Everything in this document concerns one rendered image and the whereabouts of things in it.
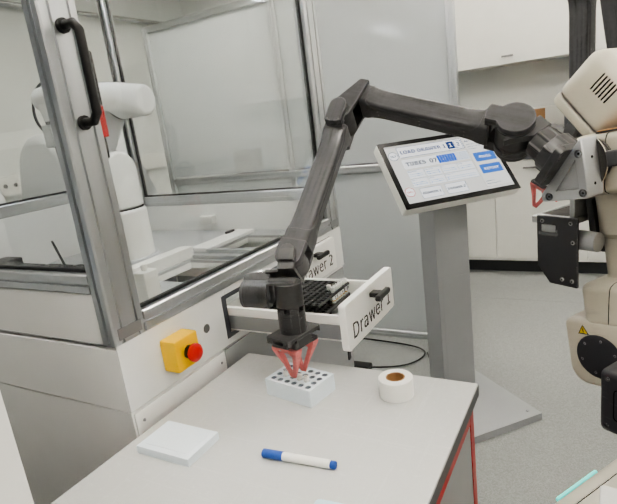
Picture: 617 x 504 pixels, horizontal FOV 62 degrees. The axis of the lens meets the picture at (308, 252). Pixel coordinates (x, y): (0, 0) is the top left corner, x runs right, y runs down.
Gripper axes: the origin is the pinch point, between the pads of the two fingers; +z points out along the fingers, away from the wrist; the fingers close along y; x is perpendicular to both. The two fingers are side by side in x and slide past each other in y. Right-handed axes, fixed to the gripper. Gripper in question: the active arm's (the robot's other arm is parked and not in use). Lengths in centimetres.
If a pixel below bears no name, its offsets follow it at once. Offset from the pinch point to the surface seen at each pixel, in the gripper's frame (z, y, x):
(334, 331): -4.2, -12.2, 1.2
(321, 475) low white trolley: 6.0, 18.4, 19.2
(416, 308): 60, -183, -69
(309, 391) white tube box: 2.0, 3.1, 5.2
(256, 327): -3.0, -8.7, -20.1
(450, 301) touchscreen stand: 28, -121, -20
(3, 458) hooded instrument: -17, 57, 6
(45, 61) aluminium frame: -65, 28, -24
